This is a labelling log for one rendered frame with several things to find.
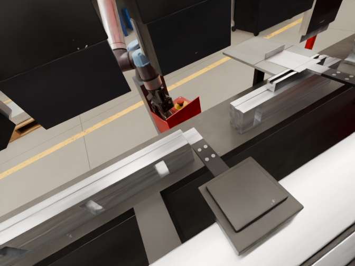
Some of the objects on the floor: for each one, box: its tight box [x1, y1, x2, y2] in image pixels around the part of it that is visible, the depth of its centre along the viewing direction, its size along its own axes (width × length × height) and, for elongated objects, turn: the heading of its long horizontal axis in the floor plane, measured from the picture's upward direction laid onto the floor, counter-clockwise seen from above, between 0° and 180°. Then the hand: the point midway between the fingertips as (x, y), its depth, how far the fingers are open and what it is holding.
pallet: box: [8, 118, 42, 144], centre depth 269 cm, size 120×82×14 cm
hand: (166, 119), depth 88 cm, fingers closed
